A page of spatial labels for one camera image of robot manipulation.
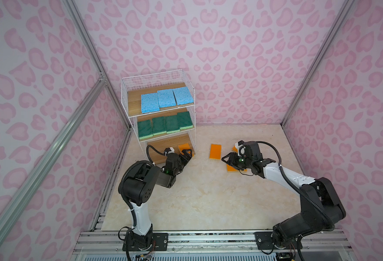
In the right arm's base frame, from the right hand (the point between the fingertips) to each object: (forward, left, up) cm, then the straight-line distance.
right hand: (225, 158), depth 87 cm
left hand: (+8, +18, -5) cm, 21 cm away
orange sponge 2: (+13, +4, -13) cm, 19 cm away
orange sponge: (+16, +24, -11) cm, 31 cm away
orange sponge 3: (-6, -3, 0) cm, 7 cm away
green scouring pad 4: (+9, +42, +13) cm, 45 cm away
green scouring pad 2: (+13, +28, +13) cm, 33 cm away
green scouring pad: (+15, +22, +14) cm, 30 cm away
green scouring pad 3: (+11, +35, +14) cm, 39 cm away
